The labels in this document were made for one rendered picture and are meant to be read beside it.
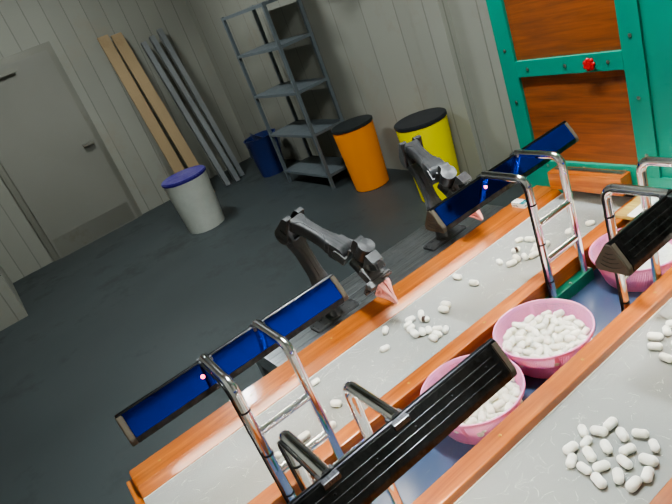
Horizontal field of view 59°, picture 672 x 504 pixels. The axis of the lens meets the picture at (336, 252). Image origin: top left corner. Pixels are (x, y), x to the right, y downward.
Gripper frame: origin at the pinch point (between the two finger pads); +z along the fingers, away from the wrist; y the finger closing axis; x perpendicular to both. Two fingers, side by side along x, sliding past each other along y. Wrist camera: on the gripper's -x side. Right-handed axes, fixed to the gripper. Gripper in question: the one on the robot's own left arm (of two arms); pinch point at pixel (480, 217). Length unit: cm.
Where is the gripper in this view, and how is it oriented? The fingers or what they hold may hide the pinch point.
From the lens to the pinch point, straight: 218.5
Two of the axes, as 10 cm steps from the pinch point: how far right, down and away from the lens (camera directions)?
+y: 7.8, -5.0, 3.9
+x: -0.8, 5.3, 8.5
